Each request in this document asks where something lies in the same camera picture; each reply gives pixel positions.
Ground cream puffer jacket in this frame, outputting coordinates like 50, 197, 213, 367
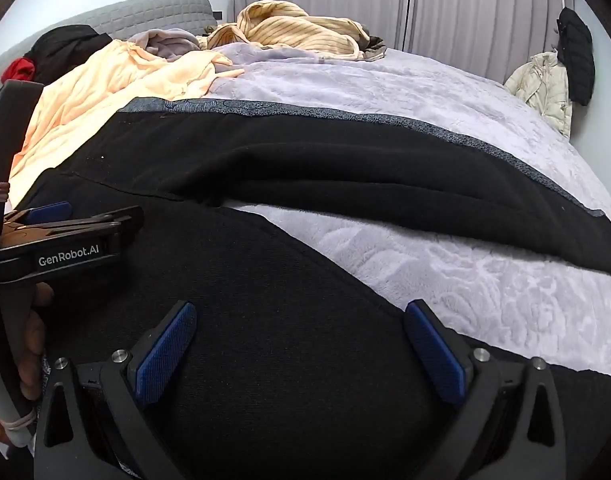
503, 51, 573, 138

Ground grey curtain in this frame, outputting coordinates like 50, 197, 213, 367
230, 0, 576, 86

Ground dark olive cloth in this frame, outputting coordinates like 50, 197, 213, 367
358, 35, 389, 61

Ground black puffer jacket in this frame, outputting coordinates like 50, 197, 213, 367
556, 6, 596, 107

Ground red cloth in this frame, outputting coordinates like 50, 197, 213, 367
4, 57, 39, 83

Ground person's left hand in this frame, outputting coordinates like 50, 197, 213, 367
16, 282, 55, 402

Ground grey quilted headboard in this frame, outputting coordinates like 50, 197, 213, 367
0, 0, 221, 106

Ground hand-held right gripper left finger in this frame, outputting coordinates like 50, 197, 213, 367
33, 301, 199, 480

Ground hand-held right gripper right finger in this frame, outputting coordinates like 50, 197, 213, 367
404, 299, 567, 480

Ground grey cloth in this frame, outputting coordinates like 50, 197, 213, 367
128, 27, 206, 63

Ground black garment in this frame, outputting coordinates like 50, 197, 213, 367
28, 24, 114, 86

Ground black pants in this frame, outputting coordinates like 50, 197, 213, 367
10, 99, 611, 480

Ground lavender plush blanket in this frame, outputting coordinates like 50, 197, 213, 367
200, 42, 611, 381

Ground yellow striped garment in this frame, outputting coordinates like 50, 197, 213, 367
206, 0, 371, 61

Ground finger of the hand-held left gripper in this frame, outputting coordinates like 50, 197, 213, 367
16, 205, 145, 248
4, 201, 74, 228

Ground peach blanket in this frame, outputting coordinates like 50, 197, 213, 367
8, 39, 234, 206

